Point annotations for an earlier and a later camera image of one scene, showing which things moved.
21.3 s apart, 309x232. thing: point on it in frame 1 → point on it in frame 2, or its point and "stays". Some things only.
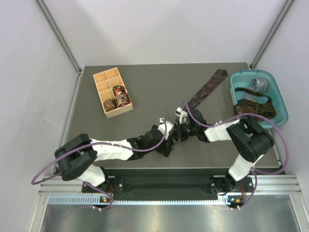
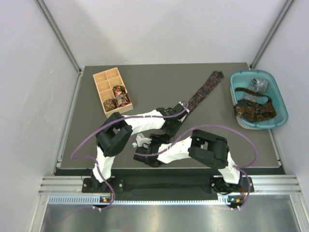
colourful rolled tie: x=121 y=96 stays
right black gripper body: x=183 y=131 → x=157 y=139
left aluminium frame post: x=60 y=34 stays
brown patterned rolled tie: x=110 y=104 stays
